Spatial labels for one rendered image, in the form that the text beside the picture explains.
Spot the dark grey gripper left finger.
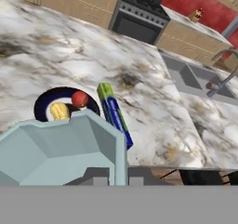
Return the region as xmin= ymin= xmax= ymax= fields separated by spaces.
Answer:
xmin=65 ymin=166 xmax=111 ymax=186

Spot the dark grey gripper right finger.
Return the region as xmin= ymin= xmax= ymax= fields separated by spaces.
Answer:
xmin=127 ymin=166 xmax=170 ymax=186

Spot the pale blue tupperware container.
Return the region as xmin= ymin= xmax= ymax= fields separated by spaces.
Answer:
xmin=0 ymin=108 xmax=129 ymax=186

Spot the blue green aluminum foil box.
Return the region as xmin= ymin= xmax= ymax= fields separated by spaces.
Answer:
xmin=96 ymin=82 xmax=135 ymax=152

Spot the dark blue rimmed plate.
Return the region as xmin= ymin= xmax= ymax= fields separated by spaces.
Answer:
xmin=33 ymin=86 xmax=101 ymax=123

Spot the tan base cabinet run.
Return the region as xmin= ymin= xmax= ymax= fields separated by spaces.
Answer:
xmin=155 ymin=19 xmax=234 ymax=68
xmin=0 ymin=0 xmax=121 ymax=30

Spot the dark stool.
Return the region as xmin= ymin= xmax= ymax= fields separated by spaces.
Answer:
xmin=178 ymin=169 xmax=225 ymax=186

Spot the grey sink basin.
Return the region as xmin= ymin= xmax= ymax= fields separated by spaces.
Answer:
xmin=159 ymin=51 xmax=238 ymax=105

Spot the grey sink faucet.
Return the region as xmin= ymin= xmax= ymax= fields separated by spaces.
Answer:
xmin=205 ymin=47 xmax=238 ymax=99

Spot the black and grey stove oven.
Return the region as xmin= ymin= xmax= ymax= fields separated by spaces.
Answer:
xmin=108 ymin=0 xmax=172 ymax=46

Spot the small brown and red object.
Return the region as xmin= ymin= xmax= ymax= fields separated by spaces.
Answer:
xmin=188 ymin=7 xmax=205 ymax=24

